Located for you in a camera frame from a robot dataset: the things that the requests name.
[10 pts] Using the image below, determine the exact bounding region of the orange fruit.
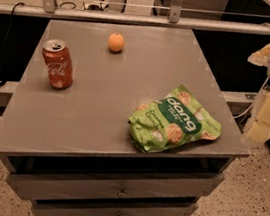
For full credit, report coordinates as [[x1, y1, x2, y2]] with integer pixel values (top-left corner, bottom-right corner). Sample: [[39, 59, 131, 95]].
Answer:
[[107, 32, 125, 53]]

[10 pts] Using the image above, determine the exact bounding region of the green rice chip bag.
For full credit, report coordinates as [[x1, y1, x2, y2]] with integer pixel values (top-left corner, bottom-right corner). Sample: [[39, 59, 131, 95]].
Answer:
[[128, 85, 222, 153]]

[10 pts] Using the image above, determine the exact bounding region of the white power strip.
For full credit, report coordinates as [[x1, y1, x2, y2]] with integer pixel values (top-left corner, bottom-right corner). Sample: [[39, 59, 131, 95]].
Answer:
[[82, 1, 108, 11]]

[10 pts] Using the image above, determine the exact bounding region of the red cola can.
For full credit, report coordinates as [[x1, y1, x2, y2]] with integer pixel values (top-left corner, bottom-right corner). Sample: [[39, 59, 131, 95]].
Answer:
[[42, 39, 73, 90]]

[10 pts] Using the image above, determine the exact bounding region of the grey drawer cabinet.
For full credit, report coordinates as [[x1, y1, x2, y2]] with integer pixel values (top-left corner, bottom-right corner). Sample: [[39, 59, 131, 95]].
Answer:
[[0, 20, 248, 216]]

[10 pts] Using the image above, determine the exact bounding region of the white cable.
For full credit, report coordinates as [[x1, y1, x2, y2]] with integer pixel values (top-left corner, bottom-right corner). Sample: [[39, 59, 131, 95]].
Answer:
[[233, 72, 270, 124]]

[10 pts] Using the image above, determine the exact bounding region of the metal railing frame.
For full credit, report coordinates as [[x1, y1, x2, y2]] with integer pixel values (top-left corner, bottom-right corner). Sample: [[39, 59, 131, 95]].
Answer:
[[0, 0, 270, 36]]

